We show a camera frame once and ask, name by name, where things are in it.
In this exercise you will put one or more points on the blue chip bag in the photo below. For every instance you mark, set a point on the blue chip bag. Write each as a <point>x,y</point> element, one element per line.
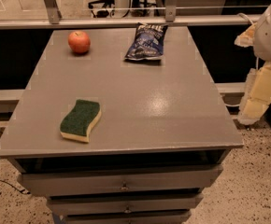
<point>148,43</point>

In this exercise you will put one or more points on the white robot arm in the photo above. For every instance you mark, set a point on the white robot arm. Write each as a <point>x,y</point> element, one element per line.
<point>262,38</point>

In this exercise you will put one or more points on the grey drawer cabinet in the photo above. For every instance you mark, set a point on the grey drawer cabinet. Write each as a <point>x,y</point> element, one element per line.
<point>161,139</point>

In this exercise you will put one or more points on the red apple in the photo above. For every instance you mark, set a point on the red apple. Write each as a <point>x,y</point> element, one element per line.
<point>79,42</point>

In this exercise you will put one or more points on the black office chair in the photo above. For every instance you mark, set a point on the black office chair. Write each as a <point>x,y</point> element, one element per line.
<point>103,12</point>

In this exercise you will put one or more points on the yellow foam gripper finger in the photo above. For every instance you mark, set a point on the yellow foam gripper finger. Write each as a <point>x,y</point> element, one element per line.
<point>246,39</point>
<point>257,96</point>

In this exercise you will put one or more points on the metal railing frame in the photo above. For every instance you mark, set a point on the metal railing frame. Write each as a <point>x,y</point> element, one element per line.
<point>70,14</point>

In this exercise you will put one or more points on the green yellow sponge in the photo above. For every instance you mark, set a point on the green yellow sponge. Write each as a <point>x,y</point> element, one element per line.
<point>78,123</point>

